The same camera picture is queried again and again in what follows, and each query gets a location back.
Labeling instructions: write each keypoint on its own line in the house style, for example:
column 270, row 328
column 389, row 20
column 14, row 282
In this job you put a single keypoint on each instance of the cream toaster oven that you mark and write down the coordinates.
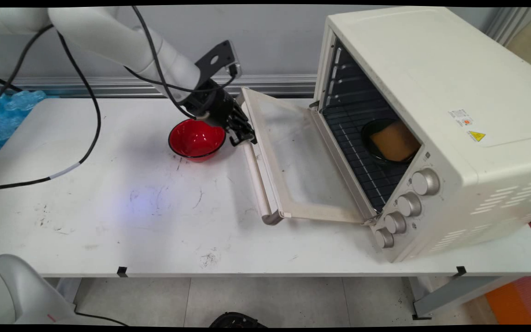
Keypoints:
column 431, row 69

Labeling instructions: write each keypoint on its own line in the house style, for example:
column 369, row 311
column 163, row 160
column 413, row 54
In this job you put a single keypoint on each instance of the black plate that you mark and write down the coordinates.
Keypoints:
column 371, row 147

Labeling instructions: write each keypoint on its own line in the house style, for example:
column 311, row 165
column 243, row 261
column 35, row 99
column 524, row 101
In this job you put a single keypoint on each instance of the blue plastic wrap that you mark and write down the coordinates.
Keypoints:
column 7, row 115

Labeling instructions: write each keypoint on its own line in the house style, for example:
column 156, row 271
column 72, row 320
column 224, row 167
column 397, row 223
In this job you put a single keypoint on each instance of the grey table leg brace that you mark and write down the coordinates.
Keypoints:
column 459, row 293

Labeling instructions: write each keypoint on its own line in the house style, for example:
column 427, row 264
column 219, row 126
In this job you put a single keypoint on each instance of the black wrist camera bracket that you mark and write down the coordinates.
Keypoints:
column 215, row 57

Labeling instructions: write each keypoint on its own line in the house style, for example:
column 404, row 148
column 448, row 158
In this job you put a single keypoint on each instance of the black tape piece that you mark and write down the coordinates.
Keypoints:
column 122, row 272
column 461, row 271

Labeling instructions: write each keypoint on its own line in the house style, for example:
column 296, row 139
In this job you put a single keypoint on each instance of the orange floor object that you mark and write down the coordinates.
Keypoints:
column 507, row 304

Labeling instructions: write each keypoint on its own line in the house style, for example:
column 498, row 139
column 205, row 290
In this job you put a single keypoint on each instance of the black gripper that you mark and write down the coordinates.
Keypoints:
column 215, row 103

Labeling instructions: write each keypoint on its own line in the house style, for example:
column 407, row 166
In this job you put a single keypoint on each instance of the yellow warning sticker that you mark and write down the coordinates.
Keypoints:
column 476, row 136

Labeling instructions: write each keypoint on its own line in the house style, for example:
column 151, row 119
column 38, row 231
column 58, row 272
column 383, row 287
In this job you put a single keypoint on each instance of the black object on floor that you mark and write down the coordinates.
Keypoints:
column 235, row 320

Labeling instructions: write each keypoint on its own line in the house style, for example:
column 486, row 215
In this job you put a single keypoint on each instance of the large silver oven knob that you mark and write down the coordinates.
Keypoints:
column 425, row 181

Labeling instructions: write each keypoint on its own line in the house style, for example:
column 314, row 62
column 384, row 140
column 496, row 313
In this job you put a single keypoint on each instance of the red bowl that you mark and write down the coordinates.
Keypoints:
column 194, row 140

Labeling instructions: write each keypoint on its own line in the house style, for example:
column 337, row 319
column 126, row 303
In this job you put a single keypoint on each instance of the aluminium profile post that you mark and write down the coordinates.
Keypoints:
column 507, row 23

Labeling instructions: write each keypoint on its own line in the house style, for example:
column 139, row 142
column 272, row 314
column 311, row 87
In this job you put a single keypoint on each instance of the white orange label sticker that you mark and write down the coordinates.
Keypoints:
column 460, row 117

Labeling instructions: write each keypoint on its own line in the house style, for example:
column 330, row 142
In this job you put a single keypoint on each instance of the aluminium rail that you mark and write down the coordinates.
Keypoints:
column 85, row 86

